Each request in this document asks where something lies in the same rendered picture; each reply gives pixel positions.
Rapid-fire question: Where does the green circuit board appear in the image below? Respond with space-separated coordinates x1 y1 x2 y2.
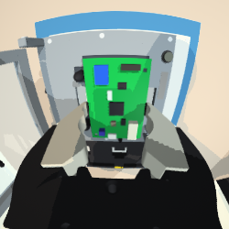
82 58 152 140

